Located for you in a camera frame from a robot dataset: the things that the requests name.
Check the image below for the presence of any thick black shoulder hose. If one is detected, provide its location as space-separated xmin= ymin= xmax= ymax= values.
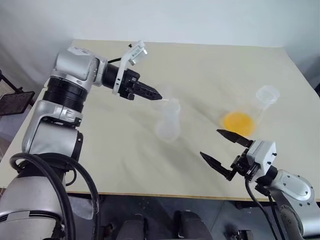
xmin=9 ymin=152 xmax=101 ymax=240

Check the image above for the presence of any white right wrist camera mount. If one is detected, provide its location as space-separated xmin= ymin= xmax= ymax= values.
xmin=246 ymin=139 xmax=277 ymax=182

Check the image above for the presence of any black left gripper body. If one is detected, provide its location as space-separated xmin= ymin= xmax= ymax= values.
xmin=119 ymin=69 xmax=141 ymax=101

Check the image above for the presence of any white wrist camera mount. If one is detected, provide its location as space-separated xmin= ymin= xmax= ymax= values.
xmin=246 ymin=139 xmax=277 ymax=182
xmin=111 ymin=39 xmax=148 ymax=96

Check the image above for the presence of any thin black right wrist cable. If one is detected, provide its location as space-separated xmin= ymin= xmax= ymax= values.
xmin=244 ymin=177 xmax=280 ymax=240

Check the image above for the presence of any dark grey rounded shape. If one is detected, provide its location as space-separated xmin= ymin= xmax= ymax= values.
xmin=174 ymin=209 xmax=213 ymax=240
xmin=121 ymin=213 xmax=151 ymax=240

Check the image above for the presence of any black mesh stand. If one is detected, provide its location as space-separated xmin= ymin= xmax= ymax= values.
xmin=0 ymin=69 xmax=36 ymax=117

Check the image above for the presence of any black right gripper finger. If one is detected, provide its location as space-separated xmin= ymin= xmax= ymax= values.
xmin=199 ymin=151 xmax=236 ymax=182
xmin=216 ymin=128 xmax=254 ymax=149

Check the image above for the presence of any dark furniture edge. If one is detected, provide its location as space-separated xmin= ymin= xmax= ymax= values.
xmin=310 ymin=74 xmax=320 ymax=101

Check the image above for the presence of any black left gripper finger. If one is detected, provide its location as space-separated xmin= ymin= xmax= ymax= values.
xmin=136 ymin=80 xmax=161 ymax=95
xmin=134 ymin=84 xmax=164 ymax=102

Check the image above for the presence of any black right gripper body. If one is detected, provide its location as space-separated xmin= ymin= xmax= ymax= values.
xmin=229 ymin=147 xmax=258 ymax=181

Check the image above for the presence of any translucent plastic funnel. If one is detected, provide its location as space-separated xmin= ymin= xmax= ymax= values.
xmin=161 ymin=97 xmax=181 ymax=112

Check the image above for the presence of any translucent conical receiving flask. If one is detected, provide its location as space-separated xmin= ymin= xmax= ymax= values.
xmin=154 ymin=104 xmax=182 ymax=143

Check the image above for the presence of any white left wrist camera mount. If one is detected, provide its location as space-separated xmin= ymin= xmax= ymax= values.
xmin=111 ymin=39 xmax=148 ymax=96

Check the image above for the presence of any clear flask with orange residue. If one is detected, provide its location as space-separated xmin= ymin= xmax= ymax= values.
xmin=219 ymin=84 xmax=280 ymax=138

